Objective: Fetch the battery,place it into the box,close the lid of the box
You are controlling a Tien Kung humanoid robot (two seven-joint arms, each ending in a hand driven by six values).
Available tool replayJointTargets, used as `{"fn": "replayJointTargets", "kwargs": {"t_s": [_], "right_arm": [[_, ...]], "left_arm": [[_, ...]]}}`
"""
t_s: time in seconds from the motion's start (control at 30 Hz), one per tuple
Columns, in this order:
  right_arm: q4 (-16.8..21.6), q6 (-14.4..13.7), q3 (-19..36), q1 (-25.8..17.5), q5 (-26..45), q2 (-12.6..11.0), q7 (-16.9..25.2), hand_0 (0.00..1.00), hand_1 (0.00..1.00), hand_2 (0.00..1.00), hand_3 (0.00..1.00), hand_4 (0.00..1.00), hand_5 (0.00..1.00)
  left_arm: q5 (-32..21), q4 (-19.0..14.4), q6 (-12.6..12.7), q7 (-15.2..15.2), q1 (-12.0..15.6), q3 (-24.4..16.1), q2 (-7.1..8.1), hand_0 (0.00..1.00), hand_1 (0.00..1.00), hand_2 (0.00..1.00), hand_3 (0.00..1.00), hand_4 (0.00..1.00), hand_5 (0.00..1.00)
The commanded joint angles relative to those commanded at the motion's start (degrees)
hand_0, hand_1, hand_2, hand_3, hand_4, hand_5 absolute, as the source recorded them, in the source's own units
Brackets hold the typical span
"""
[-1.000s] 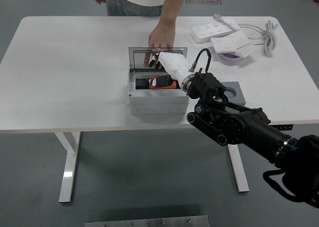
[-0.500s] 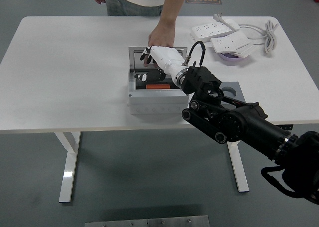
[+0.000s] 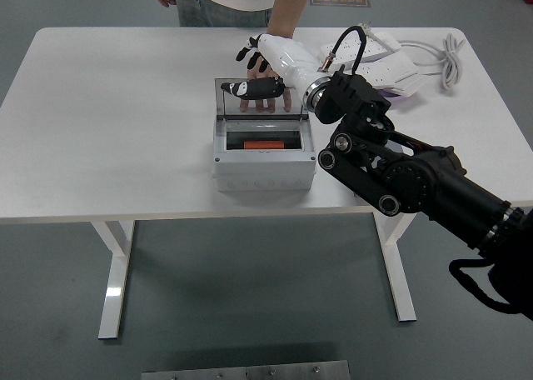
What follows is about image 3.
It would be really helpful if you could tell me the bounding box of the purple round dish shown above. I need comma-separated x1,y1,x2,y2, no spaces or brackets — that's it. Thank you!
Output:
381,88,417,108

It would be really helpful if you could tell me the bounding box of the smoky transparent hinged lid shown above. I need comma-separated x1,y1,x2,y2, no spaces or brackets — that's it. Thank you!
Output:
214,77,309,123

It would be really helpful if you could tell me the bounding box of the white power cord with plug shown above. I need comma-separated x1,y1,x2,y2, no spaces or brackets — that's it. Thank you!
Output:
355,18,467,92

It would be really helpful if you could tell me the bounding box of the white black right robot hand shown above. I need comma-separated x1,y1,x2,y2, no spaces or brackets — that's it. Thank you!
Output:
219,32,324,102

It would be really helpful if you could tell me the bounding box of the white table leg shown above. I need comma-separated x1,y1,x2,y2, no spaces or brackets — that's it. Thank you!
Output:
90,220,137,340
372,211,417,323

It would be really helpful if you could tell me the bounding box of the white plastic enclosure box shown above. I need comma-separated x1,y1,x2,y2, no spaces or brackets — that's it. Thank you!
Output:
212,119,317,193

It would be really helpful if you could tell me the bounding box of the orange cylindrical battery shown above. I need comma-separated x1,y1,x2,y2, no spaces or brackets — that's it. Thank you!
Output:
243,140,286,151

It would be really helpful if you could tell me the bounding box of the white stacked panel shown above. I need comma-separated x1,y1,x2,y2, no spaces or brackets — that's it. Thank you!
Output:
389,73,430,98

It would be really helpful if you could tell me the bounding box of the person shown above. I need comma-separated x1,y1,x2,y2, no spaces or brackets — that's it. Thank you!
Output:
174,0,284,28

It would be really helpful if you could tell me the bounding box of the white power strip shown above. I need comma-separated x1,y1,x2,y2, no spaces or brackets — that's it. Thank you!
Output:
318,32,403,71

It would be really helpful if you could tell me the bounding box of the white wall socket panel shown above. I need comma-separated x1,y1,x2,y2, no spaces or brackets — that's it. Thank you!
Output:
353,62,396,90

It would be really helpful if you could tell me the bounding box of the grey metal base plate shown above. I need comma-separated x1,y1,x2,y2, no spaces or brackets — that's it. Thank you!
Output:
141,359,351,380

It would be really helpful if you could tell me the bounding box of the person's left hand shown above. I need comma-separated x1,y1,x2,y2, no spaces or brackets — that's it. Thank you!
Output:
239,57,293,113

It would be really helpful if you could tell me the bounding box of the white wall switch panel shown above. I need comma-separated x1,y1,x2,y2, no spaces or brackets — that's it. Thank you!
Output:
381,51,420,82

